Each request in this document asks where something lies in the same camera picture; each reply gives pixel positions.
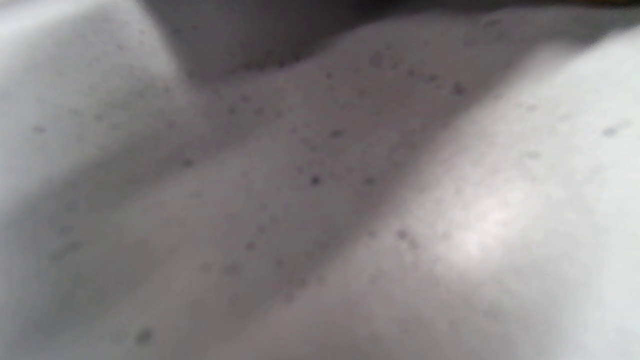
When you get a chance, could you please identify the person's left hand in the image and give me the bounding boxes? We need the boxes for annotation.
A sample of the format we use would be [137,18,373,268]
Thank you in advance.
[350,0,571,7]

